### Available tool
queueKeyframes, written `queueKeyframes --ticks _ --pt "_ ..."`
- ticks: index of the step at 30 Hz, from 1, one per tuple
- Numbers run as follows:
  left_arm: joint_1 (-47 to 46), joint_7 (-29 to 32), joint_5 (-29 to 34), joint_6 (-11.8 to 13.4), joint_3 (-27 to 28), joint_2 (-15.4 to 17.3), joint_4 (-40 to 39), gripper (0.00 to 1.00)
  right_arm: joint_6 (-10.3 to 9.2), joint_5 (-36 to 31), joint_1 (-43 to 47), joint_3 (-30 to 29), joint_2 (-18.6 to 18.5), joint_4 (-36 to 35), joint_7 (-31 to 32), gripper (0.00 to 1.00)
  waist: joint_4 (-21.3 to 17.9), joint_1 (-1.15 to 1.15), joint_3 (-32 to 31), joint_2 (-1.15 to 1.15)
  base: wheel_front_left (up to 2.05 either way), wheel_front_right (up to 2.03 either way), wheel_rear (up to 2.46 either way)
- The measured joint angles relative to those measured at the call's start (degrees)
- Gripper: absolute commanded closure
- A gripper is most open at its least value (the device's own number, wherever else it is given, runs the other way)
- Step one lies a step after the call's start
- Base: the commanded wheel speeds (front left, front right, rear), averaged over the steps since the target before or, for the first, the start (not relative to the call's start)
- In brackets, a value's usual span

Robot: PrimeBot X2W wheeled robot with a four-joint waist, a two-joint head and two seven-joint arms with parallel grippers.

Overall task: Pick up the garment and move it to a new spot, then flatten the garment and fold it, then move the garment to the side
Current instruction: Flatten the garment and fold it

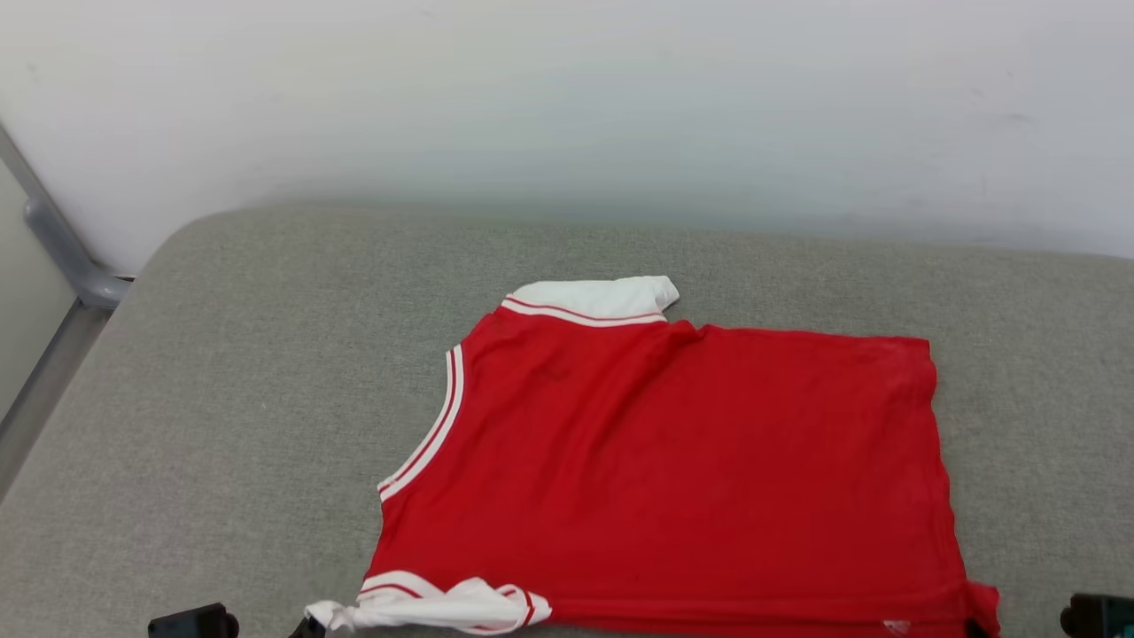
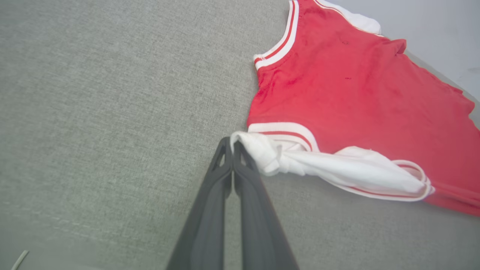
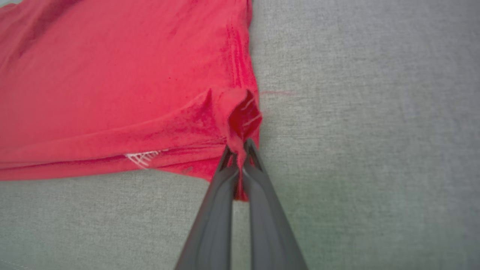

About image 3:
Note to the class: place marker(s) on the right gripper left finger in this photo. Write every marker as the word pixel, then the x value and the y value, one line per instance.
pixel 212 225

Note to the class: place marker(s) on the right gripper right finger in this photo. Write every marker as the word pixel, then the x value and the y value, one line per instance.
pixel 270 225

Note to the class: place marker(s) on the red basketball jersey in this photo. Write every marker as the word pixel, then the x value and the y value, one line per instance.
pixel 112 86

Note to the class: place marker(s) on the grey fabric sofa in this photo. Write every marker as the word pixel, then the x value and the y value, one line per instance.
pixel 367 150

